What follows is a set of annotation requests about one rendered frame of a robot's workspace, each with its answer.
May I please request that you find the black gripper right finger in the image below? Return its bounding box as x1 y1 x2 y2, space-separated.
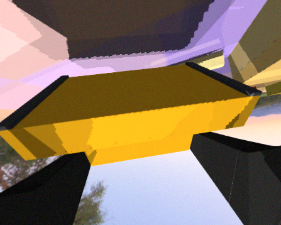
190 131 281 225

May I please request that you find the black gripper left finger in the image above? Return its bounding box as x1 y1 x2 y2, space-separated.
0 151 91 225

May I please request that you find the awl with cream handle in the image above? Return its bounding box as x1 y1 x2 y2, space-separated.
188 51 224 70

